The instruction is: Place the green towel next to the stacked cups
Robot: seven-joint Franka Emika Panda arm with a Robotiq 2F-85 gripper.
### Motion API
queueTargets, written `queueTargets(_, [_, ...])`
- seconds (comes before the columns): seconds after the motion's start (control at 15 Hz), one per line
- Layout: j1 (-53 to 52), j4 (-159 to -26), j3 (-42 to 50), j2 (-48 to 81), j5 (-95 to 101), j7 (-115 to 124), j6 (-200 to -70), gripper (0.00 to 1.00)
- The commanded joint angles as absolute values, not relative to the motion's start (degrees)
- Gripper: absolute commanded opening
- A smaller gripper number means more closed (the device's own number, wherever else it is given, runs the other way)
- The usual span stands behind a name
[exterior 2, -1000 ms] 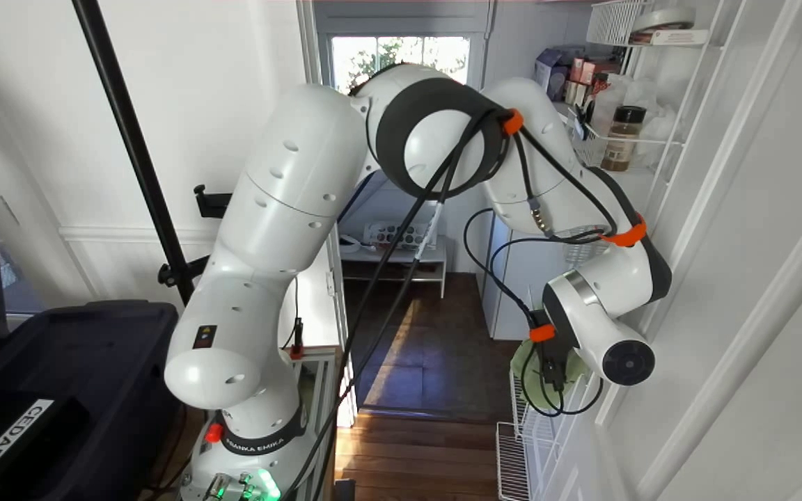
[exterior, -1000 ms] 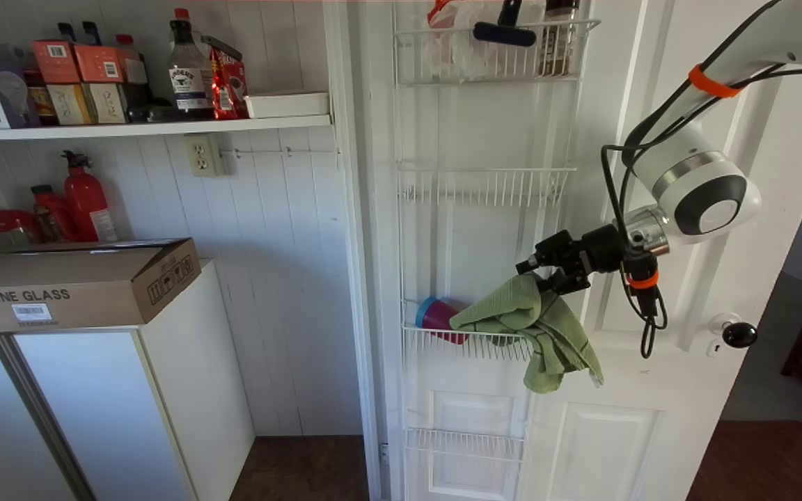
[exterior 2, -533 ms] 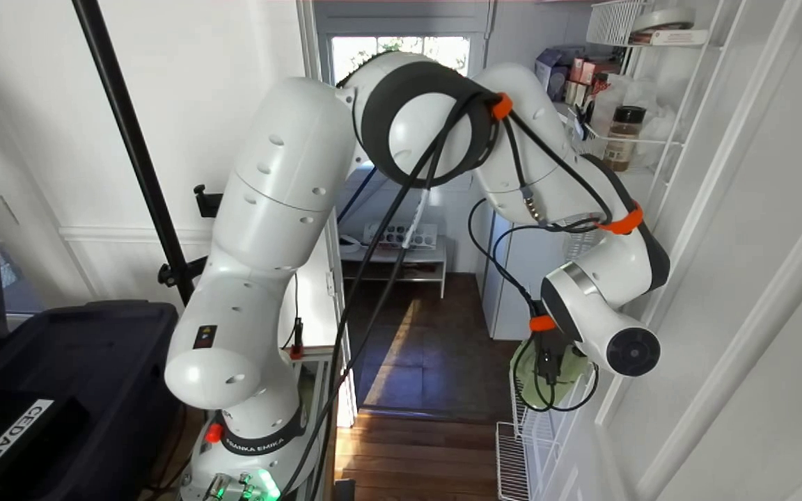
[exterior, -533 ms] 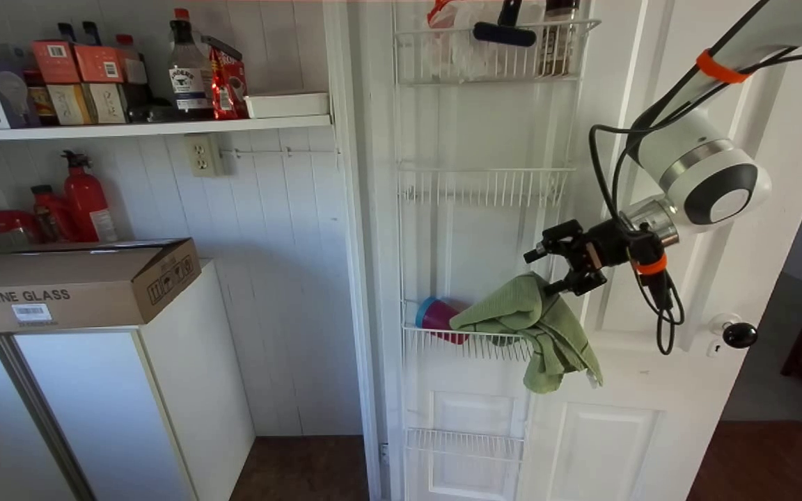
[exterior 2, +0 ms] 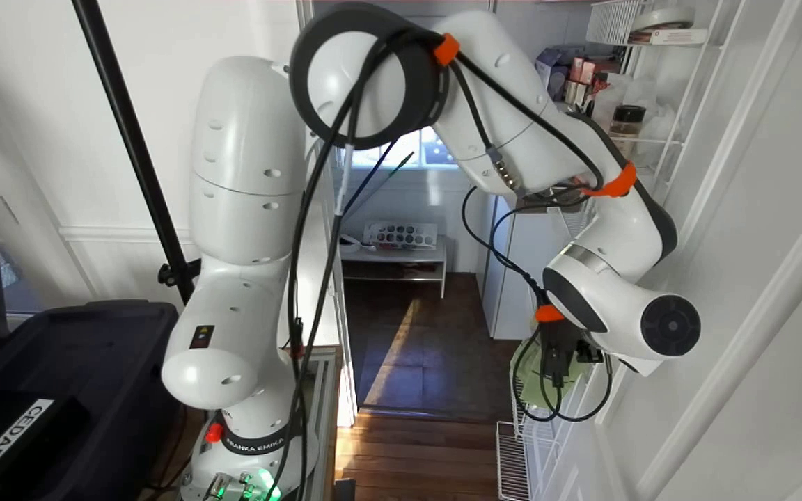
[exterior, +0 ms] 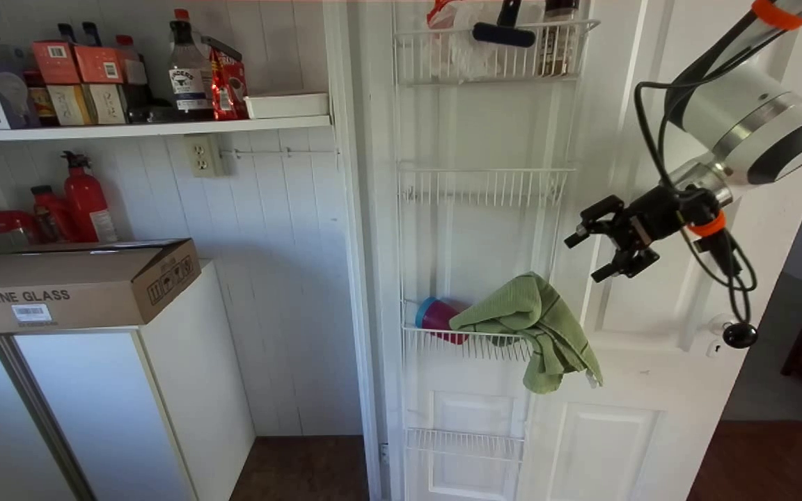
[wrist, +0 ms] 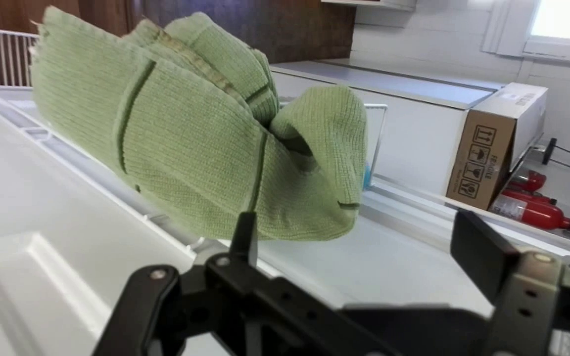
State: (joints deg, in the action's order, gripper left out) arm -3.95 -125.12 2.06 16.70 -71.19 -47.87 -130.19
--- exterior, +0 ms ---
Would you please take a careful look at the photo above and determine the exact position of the white cabinet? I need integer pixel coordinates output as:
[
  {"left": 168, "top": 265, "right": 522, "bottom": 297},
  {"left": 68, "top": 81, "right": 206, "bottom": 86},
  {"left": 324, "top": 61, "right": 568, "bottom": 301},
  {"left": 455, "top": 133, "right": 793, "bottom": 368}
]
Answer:
[{"left": 0, "top": 262, "right": 260, "bottom": 501}]

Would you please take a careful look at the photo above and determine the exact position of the red and white package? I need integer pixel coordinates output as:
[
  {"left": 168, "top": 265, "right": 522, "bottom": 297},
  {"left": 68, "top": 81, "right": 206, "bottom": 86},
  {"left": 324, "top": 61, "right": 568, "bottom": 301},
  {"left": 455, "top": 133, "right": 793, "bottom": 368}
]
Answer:
[{"left": 423, "top": 0, "right": 481, "bottom": 81}]

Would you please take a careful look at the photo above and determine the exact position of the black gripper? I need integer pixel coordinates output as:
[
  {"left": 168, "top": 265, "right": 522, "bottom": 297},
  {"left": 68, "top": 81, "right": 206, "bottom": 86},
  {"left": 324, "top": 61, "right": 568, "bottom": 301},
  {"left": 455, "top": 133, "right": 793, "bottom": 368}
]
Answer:
[{"left": 563, "top": 180, "right": 730, "bottom": 286}]

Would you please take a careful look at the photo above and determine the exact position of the white wall outlet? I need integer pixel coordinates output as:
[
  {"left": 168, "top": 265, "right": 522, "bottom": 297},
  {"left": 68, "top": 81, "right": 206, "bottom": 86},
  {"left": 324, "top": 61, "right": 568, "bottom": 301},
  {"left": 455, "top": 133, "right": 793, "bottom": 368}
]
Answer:
[{"left": 185, "top": 133, "right": 236, "bottom": 180}]

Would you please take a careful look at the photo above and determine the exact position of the flat red container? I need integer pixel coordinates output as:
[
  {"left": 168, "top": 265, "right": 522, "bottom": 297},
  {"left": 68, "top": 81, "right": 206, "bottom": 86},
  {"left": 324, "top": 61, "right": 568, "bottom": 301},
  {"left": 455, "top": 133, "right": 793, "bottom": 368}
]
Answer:
[{"left": 0, "top": 210, "right": 38, "bottom": 240}]

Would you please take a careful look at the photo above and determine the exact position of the red fire extinguisher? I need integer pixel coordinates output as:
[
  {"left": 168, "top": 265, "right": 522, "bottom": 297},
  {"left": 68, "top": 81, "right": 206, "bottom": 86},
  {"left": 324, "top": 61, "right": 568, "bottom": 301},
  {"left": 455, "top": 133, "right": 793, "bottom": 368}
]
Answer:
[{"left": 59, "top": 150, "right": 123, "bottom": 247}]

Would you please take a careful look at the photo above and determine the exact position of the orange and tan carton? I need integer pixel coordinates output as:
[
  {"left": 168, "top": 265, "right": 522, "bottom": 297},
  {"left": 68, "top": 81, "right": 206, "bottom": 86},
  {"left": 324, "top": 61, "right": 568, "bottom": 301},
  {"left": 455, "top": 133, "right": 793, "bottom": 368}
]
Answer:
[
  {"left": 69, "top": 41, "right": 130, "bottom": 129},
  {"left": 29, "top": 40, "right": 91, "bottom": 130}
]

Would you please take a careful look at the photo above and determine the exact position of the cardboard wine glass box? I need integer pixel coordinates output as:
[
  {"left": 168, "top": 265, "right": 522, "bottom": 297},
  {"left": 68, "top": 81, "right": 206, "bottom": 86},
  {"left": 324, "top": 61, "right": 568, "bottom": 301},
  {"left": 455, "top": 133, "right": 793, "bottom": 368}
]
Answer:
[{"left": 0, "top": 236, "right": 206, "bottom": 339}]

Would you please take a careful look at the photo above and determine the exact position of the white wire door rack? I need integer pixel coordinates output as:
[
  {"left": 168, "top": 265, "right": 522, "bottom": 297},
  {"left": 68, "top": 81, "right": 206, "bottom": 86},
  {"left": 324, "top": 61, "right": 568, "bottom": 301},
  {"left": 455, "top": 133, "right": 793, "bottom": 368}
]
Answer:
[{"left": 387, "top": 0, "right": 601, "bottom": 501}]

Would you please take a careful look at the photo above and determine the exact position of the green towel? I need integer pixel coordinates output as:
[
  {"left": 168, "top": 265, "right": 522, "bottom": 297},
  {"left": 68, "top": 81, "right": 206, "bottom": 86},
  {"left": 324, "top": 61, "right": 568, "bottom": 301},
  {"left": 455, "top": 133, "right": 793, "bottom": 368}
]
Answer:
[{"left": 448, "top": 271, "right": 608, "bottom": 396}]

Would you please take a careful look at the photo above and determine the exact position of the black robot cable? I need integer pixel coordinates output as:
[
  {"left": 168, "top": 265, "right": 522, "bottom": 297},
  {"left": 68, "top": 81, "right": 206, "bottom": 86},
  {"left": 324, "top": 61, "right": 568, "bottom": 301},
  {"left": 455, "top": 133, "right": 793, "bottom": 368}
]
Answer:
[{"left": 632, "top": 79, "right": 762, "bottom": 329}]

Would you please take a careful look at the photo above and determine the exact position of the blue plastic cup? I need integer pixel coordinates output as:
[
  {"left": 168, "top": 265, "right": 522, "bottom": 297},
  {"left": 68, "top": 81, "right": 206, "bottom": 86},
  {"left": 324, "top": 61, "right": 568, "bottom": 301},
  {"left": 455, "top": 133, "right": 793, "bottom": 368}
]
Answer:
[{"left": 410, "top": 296, "right": 441, "bottom": 332}]

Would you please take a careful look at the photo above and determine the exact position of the dark sauce bottle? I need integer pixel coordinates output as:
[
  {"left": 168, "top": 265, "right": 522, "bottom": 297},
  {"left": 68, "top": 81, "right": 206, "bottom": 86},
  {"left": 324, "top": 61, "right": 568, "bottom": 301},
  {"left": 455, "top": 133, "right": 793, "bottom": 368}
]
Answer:
[{"left": 112, "top": 34, "right": 162, "bottom": 126}]

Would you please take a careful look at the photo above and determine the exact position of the grey plastic bag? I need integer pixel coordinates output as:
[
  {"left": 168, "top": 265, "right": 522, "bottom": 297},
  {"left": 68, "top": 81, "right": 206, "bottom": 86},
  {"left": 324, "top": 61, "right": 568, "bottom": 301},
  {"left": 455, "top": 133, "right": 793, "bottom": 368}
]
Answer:
[{"left": 0, "top": 45, "right": 38, "bottom": 130}]

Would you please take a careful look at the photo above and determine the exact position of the red and blue small item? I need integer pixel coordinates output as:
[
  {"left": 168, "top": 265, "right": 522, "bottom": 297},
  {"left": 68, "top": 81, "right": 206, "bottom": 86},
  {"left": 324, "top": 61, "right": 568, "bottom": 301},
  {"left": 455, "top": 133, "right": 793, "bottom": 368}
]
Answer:
[{"left": 420, "top": 297, "right": 470, "bottom": 347}]

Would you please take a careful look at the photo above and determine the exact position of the small red canister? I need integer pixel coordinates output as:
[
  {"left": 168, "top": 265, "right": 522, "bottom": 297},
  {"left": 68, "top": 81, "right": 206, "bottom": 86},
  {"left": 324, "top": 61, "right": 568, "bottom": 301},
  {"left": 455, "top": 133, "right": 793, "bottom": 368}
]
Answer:
[{"left": 29, "top": 184, "right": 73, "bottom": 247}]

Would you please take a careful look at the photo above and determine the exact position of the flat white box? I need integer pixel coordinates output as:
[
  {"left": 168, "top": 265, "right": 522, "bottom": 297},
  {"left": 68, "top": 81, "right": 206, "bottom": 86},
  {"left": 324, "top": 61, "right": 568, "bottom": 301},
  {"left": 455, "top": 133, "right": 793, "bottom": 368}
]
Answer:
[{"left": 242, "top": 90, "right": 331, "bottom": 123}]

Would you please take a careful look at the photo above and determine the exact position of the red snack bag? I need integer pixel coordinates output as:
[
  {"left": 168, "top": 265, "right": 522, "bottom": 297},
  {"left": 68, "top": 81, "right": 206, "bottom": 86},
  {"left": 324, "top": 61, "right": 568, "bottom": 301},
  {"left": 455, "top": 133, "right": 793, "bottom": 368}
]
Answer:
[{"left": 201, "top": 37, "right": 250, "bottom": 126}]

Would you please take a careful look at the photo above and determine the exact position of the white wall shelf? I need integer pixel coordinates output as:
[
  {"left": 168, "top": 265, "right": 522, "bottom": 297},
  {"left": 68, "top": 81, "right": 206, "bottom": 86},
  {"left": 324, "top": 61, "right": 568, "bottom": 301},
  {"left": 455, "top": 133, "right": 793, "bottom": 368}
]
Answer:
[{"left": 0, "top": 113, "right": 334, "bottom": 148}]

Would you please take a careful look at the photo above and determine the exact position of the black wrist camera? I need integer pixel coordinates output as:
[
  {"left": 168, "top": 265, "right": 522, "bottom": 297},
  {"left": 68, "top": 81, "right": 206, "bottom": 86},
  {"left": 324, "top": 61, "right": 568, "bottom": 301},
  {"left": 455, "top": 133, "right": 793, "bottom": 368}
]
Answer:
[{"left": 696, "top": 225, "right": 747, "bottom": 278}]

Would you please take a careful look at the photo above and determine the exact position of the black door knob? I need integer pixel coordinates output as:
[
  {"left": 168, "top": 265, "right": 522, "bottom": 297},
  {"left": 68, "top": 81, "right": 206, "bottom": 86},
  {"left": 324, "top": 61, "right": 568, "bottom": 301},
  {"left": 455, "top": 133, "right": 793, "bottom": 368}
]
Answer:
[{"left": 722, "top": 321, "right": 762, "bottom": 350}]

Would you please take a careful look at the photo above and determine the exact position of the black handled brush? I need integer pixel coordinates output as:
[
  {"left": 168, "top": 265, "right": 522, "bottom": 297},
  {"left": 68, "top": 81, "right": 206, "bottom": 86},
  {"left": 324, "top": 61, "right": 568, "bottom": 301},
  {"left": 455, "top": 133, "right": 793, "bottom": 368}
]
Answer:
[{"left": 470, "top": 0, "right": 541, "bottom": 49}]

